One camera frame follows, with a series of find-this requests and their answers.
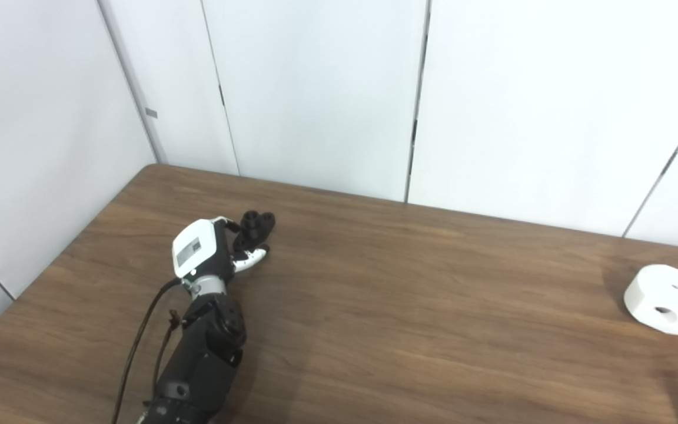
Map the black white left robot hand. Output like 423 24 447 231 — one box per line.
172 216 271 280

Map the black plastic holder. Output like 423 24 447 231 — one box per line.
232 210 276 254

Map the round white plastic piece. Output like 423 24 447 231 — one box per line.
623 264 678 336

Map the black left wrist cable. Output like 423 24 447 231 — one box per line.
111 278 184 424

